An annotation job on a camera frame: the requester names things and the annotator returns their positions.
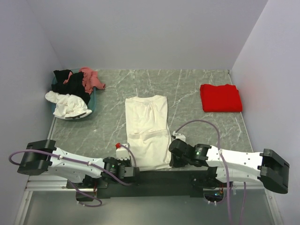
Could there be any aluminium frame rail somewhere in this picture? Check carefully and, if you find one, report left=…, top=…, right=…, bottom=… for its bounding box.
left=15, top=175, right=283, bottom=225

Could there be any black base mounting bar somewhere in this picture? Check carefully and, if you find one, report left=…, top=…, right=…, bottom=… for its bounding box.
left=75, top=167, right=227, bottom=199

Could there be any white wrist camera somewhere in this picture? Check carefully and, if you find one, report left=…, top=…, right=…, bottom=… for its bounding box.
left=115, top=143, right=130, bottom=161
left=172, top=131, right=186, bottom=142

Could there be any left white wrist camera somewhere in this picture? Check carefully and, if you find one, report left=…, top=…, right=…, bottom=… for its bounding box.
left=115, top=143, right=130, bottom=161

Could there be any white t-shirt black trim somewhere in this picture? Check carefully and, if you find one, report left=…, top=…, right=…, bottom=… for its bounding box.
left=45, top=91, right=92, bottom=120

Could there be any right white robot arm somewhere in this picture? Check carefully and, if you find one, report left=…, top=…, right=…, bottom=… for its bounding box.
left=169, top=139, right=290, bottom=194

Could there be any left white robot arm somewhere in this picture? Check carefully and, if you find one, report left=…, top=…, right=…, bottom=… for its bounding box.
left=17, top=139, right=139, bottom=188

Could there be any folded red t-shirt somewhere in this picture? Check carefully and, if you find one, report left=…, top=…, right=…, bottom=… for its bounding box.
left=200, top=84, right=243, bottom=113

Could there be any pink t-shirt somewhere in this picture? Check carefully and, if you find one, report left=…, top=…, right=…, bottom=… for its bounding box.
left=62, top=67, right=106, bottom=94

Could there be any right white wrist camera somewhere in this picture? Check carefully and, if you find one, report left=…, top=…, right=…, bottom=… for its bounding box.
left=172, top=131, right=186, bottom=142

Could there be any cream white t-shirt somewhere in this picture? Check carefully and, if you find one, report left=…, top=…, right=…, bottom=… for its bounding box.
left=125, top=95, right=171, bottom=171

